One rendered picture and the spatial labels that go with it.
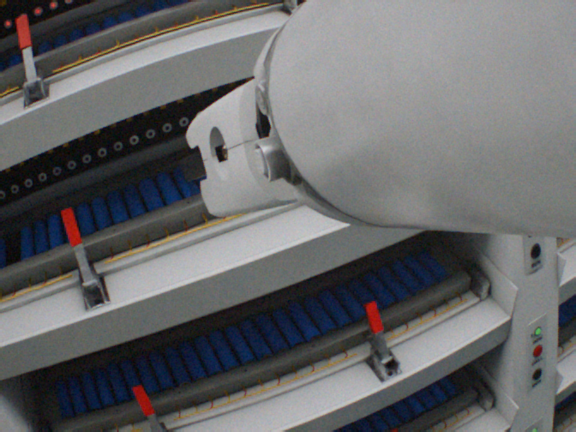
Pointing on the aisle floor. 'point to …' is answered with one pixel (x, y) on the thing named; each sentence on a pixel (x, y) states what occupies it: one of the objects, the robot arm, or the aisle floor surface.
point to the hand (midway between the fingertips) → (261, 147)
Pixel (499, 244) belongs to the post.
